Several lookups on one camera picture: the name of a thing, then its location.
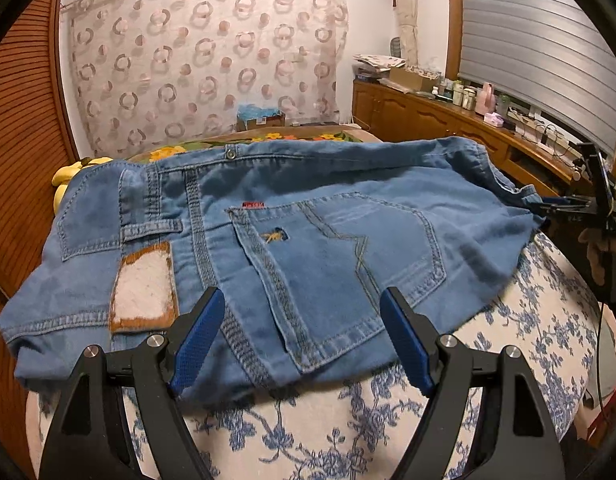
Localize pink bottle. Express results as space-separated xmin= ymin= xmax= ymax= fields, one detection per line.
xmin=475 ymin=82 xmax=497 ymax=116

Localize stack of papers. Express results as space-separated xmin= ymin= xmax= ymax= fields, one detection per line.
xmin=353 ymin=52 xmax=407 ymax=78

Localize cardboard box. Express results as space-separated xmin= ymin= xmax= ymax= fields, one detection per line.
xmin=389 ymin=67 xmax=441 ymax=93

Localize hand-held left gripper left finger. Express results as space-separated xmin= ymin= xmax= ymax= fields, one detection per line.
xmin=38 ymin=286 xmax=227 ymax=480

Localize person's right hand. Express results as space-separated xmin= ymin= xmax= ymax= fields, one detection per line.
xmin=578 ymin=227 xmax=612 ymax=287

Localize white power strip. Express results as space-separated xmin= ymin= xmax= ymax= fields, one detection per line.
xmin=508 ymin=107 xmax=541 ymax=128

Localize circle patterned sheer curtain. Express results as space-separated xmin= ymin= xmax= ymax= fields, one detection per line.
xmin=62 ymin=0 xmax=351 ymax=158

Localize wooden sideboard cabinet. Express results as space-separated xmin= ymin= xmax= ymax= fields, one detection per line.
xmin=352 ymin=80 xmax=596 ymax=198

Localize cream tied drape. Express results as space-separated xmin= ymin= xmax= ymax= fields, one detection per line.
xmin=390 ymin=0 xmax=419 ymax=61

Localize black cable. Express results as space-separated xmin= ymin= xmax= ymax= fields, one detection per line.
xmin=590 ymin=302 xmax=609 ymax=413

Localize colourful flower blanket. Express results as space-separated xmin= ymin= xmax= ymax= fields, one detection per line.
xmin=125 ymin=126 xmax=373 ymax=163

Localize blue floral white bedspread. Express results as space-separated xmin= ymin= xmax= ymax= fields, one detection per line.
xmin=26 ymin=230 xmax=609 ymax=480

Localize blue denim pants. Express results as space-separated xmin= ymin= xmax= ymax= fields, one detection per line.
xmin=0 ymin=136 xmax=548 ymax=402

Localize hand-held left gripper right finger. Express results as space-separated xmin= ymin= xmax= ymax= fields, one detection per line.
xmin=379 ymin=287 xmax=570 ymax=480

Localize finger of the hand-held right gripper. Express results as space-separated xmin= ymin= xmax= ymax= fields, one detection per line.
xmin=535 ymin=195 xmax=595 ymax=217

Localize row of small bottles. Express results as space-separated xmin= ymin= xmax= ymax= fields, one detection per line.
xmin=432 ymin=79 xmax=480 ymax=111

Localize yellow plush toy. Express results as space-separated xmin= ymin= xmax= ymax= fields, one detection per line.
xmin=50 ymin=157 xmax=116 ymax=213

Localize grey window blind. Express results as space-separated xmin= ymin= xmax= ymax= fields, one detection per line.
xmin=458 ymin=0 xmax=616 ymax=158

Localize blue topped box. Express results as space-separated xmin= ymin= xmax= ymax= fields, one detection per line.
xmin=236 ymin=104 xmax=287 ymax=132

